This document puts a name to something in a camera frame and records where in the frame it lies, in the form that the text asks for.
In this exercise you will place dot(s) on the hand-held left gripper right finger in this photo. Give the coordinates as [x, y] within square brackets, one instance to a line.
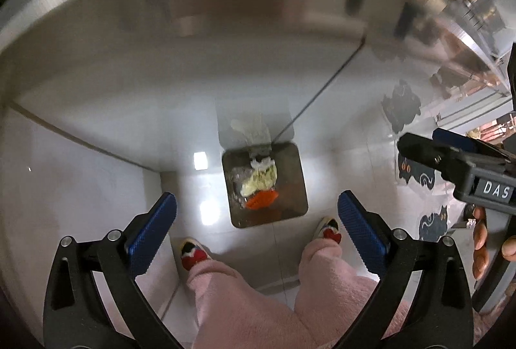
[361, 230]

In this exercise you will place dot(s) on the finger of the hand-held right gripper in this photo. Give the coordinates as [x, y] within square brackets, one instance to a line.
[423, 147]
[449, 132]

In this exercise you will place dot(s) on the person's right leg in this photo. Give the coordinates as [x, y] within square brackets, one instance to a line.
[330, 284]

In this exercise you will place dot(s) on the person's slipper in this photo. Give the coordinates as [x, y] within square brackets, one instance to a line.
[328, 230]
[191, 252]

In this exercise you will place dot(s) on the square metal waste bin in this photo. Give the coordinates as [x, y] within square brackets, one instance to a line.
[290, 188]

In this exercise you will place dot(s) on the person's right slipper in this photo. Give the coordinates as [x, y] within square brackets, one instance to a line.
[328, 230]

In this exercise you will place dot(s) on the white plastic bag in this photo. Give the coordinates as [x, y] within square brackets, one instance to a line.
[262, 164]

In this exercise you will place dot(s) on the yellow-white food waste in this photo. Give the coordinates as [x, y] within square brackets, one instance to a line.
[260, 180]

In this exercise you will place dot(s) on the person's leg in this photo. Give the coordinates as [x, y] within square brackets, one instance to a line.
[330, 284]
[234, 304]

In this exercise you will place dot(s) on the orange foam fruit net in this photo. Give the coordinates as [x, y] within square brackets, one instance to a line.
[262, 200]

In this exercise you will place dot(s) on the person's left leg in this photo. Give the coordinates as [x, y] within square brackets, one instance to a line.
[234, 304]

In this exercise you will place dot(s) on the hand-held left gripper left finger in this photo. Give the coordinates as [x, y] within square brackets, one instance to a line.
[155, 230]

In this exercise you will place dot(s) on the person's left slipper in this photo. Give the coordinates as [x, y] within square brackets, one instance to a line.
[191, 252]

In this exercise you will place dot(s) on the black cat sticker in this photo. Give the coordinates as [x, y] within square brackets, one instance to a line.
[426, 180]
[433, 224]
[401, 107]
[405, 171]

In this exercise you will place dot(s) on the person's right hand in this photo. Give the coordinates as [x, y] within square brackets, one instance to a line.
[480, 240]

